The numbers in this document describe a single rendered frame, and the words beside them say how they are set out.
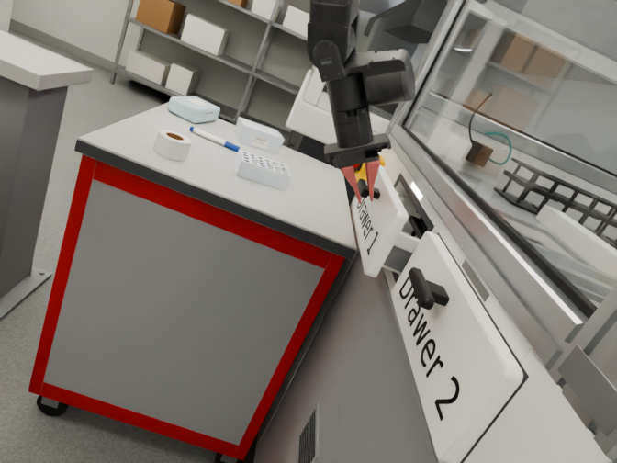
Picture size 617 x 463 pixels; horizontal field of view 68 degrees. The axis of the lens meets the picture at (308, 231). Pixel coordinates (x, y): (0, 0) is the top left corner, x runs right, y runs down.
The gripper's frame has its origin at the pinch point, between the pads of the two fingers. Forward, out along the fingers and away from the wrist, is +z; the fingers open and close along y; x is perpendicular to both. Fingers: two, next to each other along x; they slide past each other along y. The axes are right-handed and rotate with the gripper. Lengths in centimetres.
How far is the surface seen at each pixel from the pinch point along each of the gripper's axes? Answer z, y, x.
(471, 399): 5.2, 4.2, -41.9
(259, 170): -1.5, -21.2, 28.3
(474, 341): 2.7, 5.9, -37.6
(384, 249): 4.5, 1.0, -11.7
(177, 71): -30, -138, 382
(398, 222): 0.8, 3.6, -11.7
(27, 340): 37, -104, 39
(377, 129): 5, 11, 83
